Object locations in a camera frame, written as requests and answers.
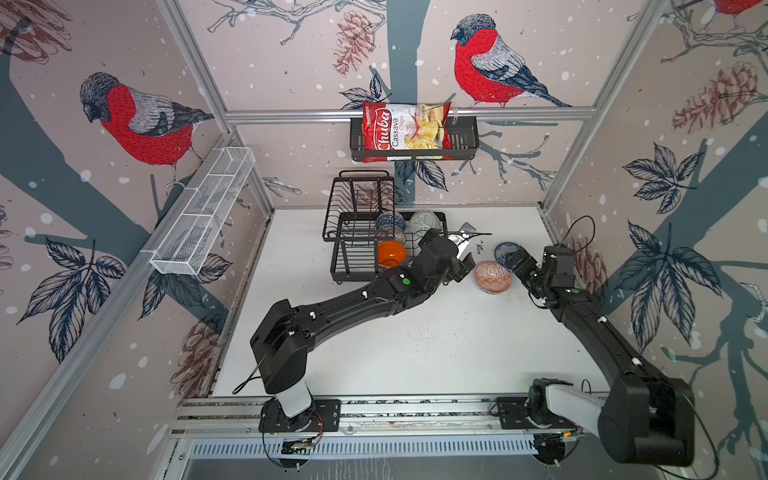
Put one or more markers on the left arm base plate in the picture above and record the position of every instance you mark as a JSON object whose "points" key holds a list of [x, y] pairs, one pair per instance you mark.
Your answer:
{"points": [[322, 416]]}

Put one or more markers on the white maroon patterned bowl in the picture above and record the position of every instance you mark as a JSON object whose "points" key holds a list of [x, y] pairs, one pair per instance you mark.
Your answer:
{"points": [[393, 233]]}

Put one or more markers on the red cassava chips bag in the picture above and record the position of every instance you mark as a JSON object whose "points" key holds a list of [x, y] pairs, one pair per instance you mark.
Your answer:
{"points": [[389, 127]]}

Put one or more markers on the black wall shelf basket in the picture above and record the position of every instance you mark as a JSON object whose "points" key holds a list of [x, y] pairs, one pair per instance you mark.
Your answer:
{"points": [[461, 132]]}

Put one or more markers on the white wire wall basket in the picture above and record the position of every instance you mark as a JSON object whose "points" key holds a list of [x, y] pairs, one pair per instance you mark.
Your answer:
{"points": [[189, 241]]}

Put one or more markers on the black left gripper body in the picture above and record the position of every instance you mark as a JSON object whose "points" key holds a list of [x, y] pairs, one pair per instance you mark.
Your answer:
{"points": [[428, 288]]}

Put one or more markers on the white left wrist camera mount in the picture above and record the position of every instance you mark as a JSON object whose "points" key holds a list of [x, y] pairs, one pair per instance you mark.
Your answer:
{"points": [[462, 238]]}

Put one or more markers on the dark blue patterned bowl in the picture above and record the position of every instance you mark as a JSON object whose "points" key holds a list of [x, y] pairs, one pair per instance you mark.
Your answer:
{"points": [[389, 220]]}

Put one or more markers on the black wire dish rack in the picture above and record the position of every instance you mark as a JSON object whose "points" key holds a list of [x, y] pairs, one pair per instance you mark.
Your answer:
{"points": [[357, 197]]}

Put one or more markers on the orange plastic bowl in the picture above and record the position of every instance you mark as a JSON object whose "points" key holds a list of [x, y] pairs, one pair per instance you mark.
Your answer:
{"points": [[391, 253]]}

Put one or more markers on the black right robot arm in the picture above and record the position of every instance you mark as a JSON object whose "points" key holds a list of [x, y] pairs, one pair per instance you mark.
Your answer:
{"points": [[646, 417]]}

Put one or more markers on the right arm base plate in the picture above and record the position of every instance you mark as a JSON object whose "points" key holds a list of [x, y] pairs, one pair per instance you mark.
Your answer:
{"points": [[513, 414]]}

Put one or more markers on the red and blue patterned bowl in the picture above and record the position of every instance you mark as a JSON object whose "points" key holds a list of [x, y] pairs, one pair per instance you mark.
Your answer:
{"points": [[492, 278]]}

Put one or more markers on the grey green patterned bowl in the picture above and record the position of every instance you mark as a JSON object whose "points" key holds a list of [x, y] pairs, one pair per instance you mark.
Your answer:
{"points": [[421, 222]]}

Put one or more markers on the aluminium mounting rail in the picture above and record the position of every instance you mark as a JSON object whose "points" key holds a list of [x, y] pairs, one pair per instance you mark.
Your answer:
{"points": [[360, 415]]}

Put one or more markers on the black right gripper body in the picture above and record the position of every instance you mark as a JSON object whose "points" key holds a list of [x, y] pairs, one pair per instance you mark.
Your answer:
{"points": [[539, 282]]}

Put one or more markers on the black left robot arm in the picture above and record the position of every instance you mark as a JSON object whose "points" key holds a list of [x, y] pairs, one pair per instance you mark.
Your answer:
{"points": [[287, 334]]}

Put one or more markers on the blue floral ceramic bowl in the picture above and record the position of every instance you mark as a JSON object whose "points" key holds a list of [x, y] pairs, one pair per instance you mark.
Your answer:
{"points": [[504, 249]]}

